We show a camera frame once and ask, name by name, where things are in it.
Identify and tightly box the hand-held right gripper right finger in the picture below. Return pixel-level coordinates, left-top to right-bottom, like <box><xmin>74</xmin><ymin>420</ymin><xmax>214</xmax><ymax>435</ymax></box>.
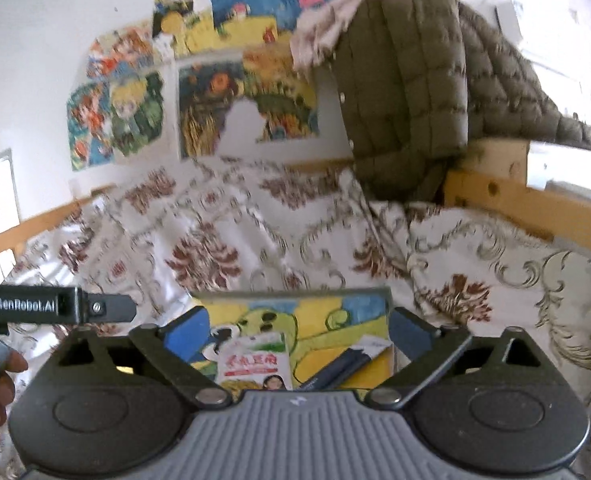
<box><xmin>365</xmin><ymin>306</ymin><xmax>552</xmax><ymax>407</ymax></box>

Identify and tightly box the yellow cartoon wall poster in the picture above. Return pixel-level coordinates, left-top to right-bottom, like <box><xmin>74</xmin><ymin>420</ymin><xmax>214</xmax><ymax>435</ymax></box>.
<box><xmin>152</xmin><ymin>0</ymin><xmax>217</xmax><ymax>60</ymax></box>

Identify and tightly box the grey tray with cartoon lining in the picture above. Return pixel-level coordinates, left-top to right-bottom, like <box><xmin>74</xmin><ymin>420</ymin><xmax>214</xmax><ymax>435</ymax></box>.
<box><xmin>194</xmin><ymin>286</ymin><xmax>395</xmax><ymax>392</ymax></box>

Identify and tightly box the blue mushroom wall poster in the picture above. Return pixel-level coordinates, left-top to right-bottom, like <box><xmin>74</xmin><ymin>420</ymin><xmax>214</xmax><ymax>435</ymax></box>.
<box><xmin>209</xmin><ymin>0</ymin><xmax>342</xmax><ymax>52</ymax></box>

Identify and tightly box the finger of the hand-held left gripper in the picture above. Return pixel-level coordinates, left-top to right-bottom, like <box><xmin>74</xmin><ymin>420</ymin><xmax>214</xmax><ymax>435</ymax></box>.
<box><xmin>82</xmin><ymin>294</ymin><xmax>139</xmax><ymax>324</ymax></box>

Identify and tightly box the white and orange snack packet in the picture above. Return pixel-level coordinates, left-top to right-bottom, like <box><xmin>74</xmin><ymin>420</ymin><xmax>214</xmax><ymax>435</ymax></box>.
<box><xmin>216</xmin><ymin>334</ymin><xmax>294</xmax><ymax>392</ymax></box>

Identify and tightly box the small white packet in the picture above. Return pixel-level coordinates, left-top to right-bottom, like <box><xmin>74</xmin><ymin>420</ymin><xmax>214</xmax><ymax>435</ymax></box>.
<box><xmin>350</xmin><ymin>337</ymin><xmax>392</xmax><ymax>362</ymax></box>

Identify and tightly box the colourful cartoon wall poster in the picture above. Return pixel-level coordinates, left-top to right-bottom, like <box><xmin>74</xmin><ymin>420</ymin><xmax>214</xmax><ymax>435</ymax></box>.
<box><xmin>66</xmin><ymin>84</ymin><xmax>116</xmax><ymax>174</ymax></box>

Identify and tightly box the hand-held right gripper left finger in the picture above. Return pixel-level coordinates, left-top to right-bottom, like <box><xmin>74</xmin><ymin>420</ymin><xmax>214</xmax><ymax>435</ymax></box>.
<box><xmin>55</xmin><ymin>306</ymin><xmax>232</xmax><ymax>407</ymax></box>

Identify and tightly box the wooden bed frame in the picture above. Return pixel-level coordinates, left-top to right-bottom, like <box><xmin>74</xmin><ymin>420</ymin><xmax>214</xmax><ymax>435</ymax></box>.
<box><xmin>0</xmin><ymin>137</ymin><xmax>591</xmax><ymax>281</ymax></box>

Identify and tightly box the white storage box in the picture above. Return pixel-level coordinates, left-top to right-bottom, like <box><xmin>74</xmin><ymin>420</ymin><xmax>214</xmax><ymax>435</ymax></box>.
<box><xmin>524</xmin><ymin>139</ymin><xmax>591</xmax><ymax>192</ymax></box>

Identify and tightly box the small orange anime wall poster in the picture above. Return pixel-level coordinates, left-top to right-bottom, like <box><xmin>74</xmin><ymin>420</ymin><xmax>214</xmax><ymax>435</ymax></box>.
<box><xmin>86</xmin><ymin>26</ymin><xmax>157</xmax><ymax>80</ymax></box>

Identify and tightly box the dark blue snack packet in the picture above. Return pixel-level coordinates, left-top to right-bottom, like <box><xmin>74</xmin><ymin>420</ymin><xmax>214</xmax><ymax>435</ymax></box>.
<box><xmin>295</xmin><ymin>347</ymin><xmax>377</xmax><ymax>391</ymax></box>

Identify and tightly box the olive quilted jacket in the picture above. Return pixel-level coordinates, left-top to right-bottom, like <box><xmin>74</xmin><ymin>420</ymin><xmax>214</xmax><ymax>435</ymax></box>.
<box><xmin>333</xmin><ymin>0</ymin><xmax>591</xmax><ymax>202</ymax></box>

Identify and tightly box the orange sunflower wall poster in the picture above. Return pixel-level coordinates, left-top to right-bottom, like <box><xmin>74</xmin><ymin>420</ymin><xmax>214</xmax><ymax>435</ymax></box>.
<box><xmin>176</xmin><ymin>44</ymin><xmax>322</xmax><ymax>162</ymax></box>

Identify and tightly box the green anime figure wall poster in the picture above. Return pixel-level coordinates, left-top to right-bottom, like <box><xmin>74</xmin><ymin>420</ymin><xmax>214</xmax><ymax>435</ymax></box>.
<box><xmin>106</xmin><ymin>71</ymin><xmax>170</xmax><ymax>160</ymax></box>

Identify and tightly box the floral printed blanket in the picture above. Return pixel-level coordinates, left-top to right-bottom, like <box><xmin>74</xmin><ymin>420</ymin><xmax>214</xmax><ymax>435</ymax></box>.
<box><xmin>0</xmin><ymin>156</ymin><xmax>591</xmax><ymax>480</ymax></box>

